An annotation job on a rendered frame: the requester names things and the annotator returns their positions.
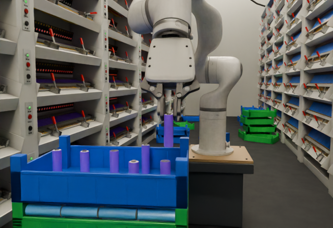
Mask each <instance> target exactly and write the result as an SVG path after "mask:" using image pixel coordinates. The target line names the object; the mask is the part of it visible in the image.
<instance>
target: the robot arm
mask: <svg viewBox="0 0 333 228"><path fill-rule="evenodd" d="M191 13H193V15H194V16H195V19H196V24H197V32H198V45H197V49H196V52H195V54H194V51H193V46H192V42H191V40H192V39H193V34H191ZM127 20H128V24H129V26H130V28H131V29H132V31H134V32H135V33H137V34H148V33H153V37H152V38H153V40H152V42H151V44H150V48H149V52H148V57H147V63H146V71H145V77H144V79H143V81H142V83H141V85H140V87H141V90H143V91H146V92H148V93H151V94H152V95H153V96H154V97H155V98H156V99H157V100H158V106H157V115H160V118H161V121H164V114H166V102H165V98H164V90H176V95H175V98H174V99H173V120H174V121H177V116H181V102H182V100H183V99H184V98H185V97H186V96H187V95H189V94H190V93H193V92H195V91H198V90H199V89H200V84H199V83H203V84H219V87H218V88H217V89H216V90H214V91H211V92H208V93H206V94H204V95H202V96H201V98H200V113H199V145H194V146H192V147H191V151H192V152H194V153H196V154H200V155H206V156H225V155H230V154H232V153H233V148H232V147H230V142H226V105H227V98H228V95H229V93H230V91H231V90H232V88H233V87H234V86H235V84H236V83H237V82H238V81H239V79H240V77H241V76H242V71H243V67H242V64H241V62H240V60H239V59H237V58H235V57H208V56H207V55H208V54H210V53H211V52H213V51H214V50H215V49H216V48H217V47H218V46H219V44H220V42H221V40H222V17H221V14H220V12H219V11H218V10H217V9H216V8H214V7H213V6H212V5H210V4H209V3H207V2H206V1H205V0H133V1H132V3H131V5H130V7H129V10H128V15H127Z"/></svg>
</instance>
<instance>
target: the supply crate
mask: <svg viewBox="0 0 333 228"><path fill-rule="evenodd" d="M58 149H61V151H62V171H53V159H52V151H50V152H48V153H46V154H44V155H42V156H40V157H38V158H36V159H34V160H31V161H29V162H27V154H15V155H13V156H10V178H11V202H19V203H45V204H70V205H96V206H122V207H148V208H174V209H187V203H188V176H189V137H180V147H169V148H168V147H150V173H149V174H142V147H131V146H81V145H70V135H61V136H59V147H58ZM82 150H88V151H89V157H90V172H80V151H82ZM110 150H119V173H110ZM131 160H137V161H139V173H129V171H128V162H129V161H131ZM161 160H170V161H171V166H170V174H160V161H161Z"/></svg>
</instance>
